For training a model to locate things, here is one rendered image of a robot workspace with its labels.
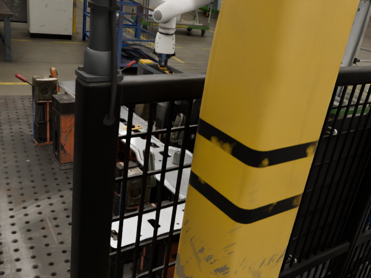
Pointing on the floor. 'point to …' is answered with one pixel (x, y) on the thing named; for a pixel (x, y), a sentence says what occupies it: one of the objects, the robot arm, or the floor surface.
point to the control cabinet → (49, 19)
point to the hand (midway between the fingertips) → (163, 62)
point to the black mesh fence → (79, 244)
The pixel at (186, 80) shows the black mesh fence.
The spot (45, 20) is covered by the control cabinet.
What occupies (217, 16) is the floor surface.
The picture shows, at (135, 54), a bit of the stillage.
